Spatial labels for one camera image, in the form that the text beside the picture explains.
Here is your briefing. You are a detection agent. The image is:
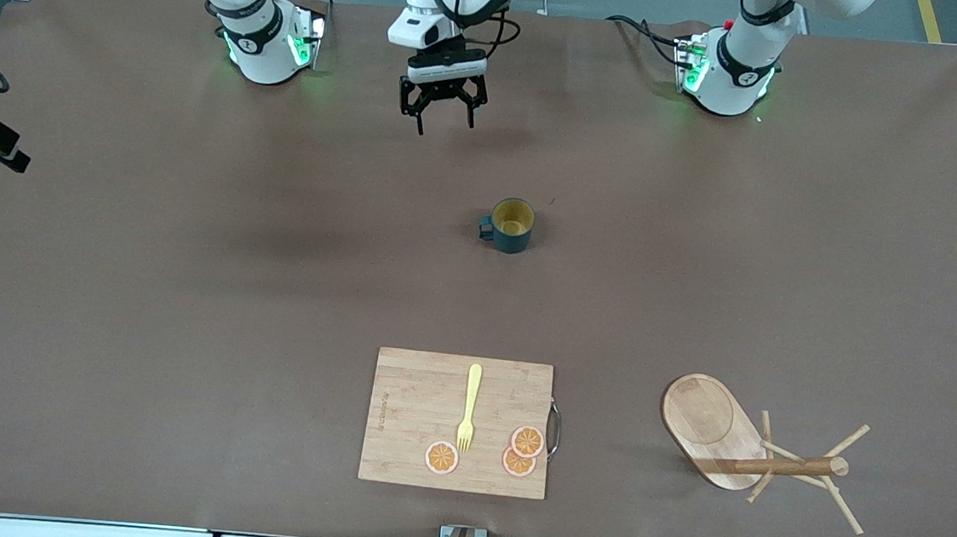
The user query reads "teal mug yellow inside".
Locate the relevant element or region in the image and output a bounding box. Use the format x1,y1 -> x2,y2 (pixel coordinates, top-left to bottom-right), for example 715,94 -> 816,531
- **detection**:
477,195 -> 536,256

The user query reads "wooden mug tree rack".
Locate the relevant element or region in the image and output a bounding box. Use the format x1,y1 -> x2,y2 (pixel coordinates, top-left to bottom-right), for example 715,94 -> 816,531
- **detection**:
651,370 -> 876,537

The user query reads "yellow plastic fork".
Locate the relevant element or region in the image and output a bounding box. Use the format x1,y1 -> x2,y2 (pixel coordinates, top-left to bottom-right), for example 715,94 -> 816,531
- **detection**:
455,363 -> 484,455

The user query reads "bamboo cutting board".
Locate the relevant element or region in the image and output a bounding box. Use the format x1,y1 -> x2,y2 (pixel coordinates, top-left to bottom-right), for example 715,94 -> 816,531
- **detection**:
356,346 -> 558,502

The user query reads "orange slice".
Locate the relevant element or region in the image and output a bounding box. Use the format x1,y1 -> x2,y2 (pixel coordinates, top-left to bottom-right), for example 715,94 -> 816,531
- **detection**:
509,424 -> 547,460
423,439 -> 462,477
501,445 -> 539,478

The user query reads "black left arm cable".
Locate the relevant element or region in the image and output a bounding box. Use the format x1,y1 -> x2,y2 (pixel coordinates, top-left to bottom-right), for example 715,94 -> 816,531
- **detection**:
453,0 -> 740,69

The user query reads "black right base cable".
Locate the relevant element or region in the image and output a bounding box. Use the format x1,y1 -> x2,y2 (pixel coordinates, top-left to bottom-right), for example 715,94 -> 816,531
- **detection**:
268,0 -> 336,19

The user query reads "black base cable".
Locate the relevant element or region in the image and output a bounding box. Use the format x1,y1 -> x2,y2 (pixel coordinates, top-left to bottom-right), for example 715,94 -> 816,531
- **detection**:
268,0 -> 336,19
605,14 -> 695,69

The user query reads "black left base cable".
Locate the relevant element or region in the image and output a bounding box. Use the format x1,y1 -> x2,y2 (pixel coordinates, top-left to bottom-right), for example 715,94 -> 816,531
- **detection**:
605,14 -> 695,69

